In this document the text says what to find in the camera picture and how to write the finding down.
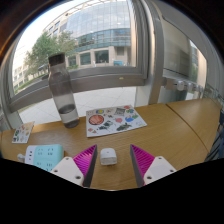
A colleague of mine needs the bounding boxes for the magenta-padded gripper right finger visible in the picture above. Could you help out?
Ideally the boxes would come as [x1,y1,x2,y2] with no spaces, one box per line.
[129,144,177,188]

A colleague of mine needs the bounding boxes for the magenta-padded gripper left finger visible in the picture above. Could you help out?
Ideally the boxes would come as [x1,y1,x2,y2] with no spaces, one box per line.
[49,144,99,188]

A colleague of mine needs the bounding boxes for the small white charger block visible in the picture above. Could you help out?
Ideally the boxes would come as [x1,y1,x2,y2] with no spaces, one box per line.
[99,147,118,166]

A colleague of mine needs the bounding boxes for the white and teal power strip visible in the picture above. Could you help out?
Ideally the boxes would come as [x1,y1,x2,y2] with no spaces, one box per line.
[24,143,65,173]

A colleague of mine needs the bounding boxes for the food sticker sheet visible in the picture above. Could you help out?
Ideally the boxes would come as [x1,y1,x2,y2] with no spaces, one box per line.
[11,121,36,145]

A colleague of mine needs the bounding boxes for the planet sticker sheet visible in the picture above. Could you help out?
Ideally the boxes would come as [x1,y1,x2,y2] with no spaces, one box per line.
[85,105,148,138]

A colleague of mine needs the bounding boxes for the clear water bottle black cap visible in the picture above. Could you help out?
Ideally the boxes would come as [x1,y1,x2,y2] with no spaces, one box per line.
[47,52,81,129]

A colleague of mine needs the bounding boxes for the green tree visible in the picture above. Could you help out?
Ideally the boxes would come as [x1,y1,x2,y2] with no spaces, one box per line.
[23,30,79,78]

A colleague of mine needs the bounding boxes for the glass office building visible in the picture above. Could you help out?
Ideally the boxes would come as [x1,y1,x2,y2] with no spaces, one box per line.
[13,0,138,88]

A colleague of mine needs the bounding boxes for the black metal table frame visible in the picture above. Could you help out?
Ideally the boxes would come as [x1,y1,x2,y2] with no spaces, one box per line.
[203,109,224,163]

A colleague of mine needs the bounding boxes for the white wall rail with knobs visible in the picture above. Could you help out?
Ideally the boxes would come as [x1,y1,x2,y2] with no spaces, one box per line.
[161,76,205,94]

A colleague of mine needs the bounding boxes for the grey window frame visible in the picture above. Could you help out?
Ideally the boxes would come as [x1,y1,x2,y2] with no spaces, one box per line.
[0,0,166,131]

